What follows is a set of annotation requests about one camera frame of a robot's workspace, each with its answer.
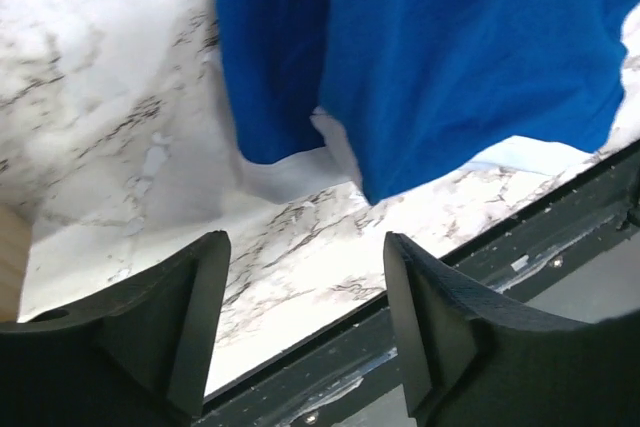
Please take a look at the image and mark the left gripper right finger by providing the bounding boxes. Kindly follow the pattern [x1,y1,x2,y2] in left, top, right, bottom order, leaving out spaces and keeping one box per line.
[383,233,639,426]

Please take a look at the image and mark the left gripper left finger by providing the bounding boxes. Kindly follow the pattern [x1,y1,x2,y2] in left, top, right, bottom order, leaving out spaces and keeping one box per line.
[1,231,230,427]

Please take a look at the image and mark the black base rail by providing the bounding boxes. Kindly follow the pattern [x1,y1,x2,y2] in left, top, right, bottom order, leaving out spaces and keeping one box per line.
[196,143,639,426]

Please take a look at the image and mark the blue boxer underwear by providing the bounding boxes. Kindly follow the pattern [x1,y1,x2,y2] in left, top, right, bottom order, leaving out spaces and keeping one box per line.
[216,0,639,204]

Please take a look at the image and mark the wooden compartment tray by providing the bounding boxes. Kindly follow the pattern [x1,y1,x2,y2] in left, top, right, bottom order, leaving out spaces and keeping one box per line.
[0,204,32,322]

